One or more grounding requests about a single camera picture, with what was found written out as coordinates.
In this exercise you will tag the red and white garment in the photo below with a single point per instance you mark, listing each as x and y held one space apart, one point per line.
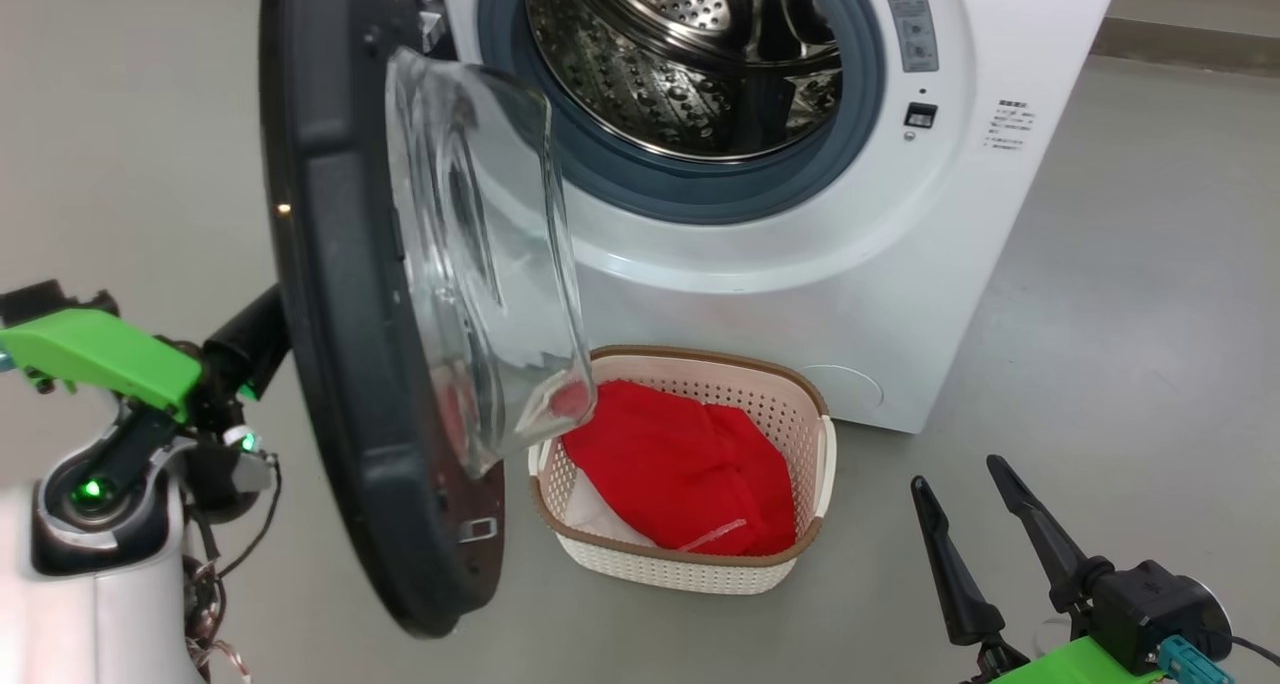
680 464

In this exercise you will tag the grey warning label sticker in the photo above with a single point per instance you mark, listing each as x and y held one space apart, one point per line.
911 22

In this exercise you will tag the dark round washing machine door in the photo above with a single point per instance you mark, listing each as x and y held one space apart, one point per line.
340 264

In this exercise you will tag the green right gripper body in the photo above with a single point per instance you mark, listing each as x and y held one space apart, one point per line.
1080 664

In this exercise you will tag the white front-load washing machine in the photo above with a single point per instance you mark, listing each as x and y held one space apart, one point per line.
900 264

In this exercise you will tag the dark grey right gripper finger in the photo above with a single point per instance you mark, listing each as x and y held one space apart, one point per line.
1060 554
960 584

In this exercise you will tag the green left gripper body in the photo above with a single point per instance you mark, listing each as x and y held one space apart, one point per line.
100 354

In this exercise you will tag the black text instruction sticker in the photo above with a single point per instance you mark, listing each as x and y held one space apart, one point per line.
1008 126

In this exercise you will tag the cream perforated laundry basket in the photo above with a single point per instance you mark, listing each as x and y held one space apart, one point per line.
690 572

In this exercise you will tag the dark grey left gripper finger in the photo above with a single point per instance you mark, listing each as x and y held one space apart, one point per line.
250 339

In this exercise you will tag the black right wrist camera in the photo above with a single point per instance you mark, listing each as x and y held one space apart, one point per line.
1150 604

